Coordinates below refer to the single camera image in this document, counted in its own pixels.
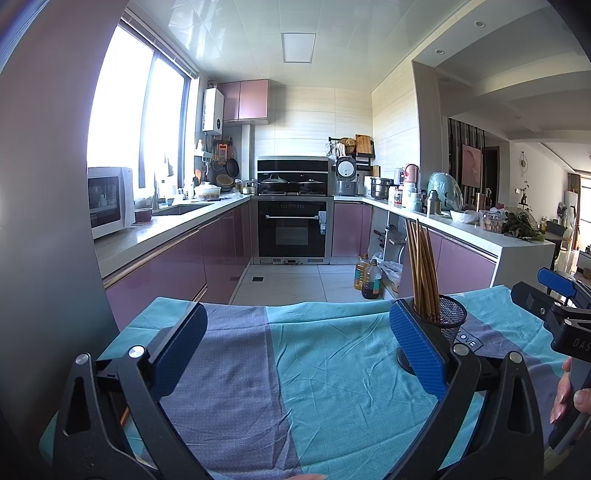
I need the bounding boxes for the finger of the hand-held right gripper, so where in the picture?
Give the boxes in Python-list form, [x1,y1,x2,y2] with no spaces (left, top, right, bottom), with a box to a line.
[510,281,571,330]
[537,267,591,308]

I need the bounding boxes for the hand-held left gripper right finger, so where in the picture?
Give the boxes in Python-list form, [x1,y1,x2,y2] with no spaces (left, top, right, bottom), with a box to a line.
[389,299,546,480]

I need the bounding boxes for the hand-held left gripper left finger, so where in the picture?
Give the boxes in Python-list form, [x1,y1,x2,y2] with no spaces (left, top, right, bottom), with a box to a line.
[53,302,208,480]

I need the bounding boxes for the black mesh utensil holder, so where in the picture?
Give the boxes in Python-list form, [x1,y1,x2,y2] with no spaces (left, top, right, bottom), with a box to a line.
[396,294,468,376]

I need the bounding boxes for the bunch of bamboo chopsticks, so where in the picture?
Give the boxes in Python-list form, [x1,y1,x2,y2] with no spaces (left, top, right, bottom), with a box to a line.
[405,218,441,324]

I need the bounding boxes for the person's right hand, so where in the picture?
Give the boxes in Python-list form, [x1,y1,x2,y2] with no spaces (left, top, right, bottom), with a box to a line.
[550,359,576,425]

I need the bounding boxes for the bundle of leafy greens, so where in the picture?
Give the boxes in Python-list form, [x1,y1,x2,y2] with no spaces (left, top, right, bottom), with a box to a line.
[501,210,546,241]

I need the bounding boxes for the white standing air conditioner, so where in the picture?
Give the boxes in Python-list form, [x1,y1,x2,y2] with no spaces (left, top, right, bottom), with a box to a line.
[564,191,579,250]

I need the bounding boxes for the pink lower kitchen cabinets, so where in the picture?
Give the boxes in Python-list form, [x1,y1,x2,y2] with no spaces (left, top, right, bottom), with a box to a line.
[102,196,252,330]
[332,198,555,301]

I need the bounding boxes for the dark sauce bottle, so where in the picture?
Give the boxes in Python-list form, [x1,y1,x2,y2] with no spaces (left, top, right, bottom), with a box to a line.
[361,259,383,300]

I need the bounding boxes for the clear plastic bag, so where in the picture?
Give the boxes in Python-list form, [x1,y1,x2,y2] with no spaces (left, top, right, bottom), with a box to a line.
[381,261,404,289]

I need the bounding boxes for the teal and grey tablecloth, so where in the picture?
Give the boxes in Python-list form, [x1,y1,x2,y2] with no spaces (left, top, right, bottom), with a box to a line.
[39,286,591,480]

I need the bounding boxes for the yellow cooking oil bottle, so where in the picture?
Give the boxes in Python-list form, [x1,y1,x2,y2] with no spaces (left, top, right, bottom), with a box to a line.
[353,254,372,291]

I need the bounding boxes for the mint green appliance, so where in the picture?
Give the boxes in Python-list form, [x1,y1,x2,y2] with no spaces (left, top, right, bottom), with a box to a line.
[427,172,455,213]

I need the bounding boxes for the striped room partition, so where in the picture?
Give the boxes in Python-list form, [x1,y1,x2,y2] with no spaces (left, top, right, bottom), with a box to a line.
[447,117,485,204]

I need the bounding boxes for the white microwave oven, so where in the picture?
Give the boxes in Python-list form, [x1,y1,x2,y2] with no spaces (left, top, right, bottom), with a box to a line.
[88,166,137,240]

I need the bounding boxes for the black built-in oven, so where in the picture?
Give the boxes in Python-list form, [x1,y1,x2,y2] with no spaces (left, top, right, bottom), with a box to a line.
[256,196,334,266]

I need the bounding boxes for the steel sink faucet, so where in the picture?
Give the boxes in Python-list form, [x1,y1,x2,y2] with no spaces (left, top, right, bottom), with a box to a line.
[154,152,169,208]

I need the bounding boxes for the grey refrigerator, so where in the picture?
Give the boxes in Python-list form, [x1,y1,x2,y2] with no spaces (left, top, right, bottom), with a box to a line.
[0,0,144,480]

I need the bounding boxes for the grey rice cooker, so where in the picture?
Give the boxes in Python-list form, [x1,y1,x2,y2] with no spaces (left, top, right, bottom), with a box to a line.
[335,157,359,196]

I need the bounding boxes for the black range hood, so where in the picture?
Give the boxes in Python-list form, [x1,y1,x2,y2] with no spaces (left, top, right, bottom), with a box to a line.
[257,157,329,195]

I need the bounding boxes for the white water heater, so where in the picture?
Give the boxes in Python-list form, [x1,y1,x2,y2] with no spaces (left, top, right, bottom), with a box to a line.
[202,88,225,134]

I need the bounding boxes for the kitchen window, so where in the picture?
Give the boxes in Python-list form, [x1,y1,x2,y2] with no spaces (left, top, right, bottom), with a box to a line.
[88,18,199,195]

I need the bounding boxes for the square ceiling light panel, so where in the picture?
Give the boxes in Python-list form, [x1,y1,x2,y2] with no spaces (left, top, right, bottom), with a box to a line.
[281,32,317,63]

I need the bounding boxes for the pink wall picture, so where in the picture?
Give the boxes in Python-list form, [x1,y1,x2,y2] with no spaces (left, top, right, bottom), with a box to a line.
[462,144,483,188]

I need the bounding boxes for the black wall rack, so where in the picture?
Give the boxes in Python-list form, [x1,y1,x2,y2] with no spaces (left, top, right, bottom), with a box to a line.
[329,134,376,167]

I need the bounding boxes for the pink upper wall cabinet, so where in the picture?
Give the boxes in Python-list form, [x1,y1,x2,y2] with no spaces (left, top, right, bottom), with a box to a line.
[217,78,271,124]

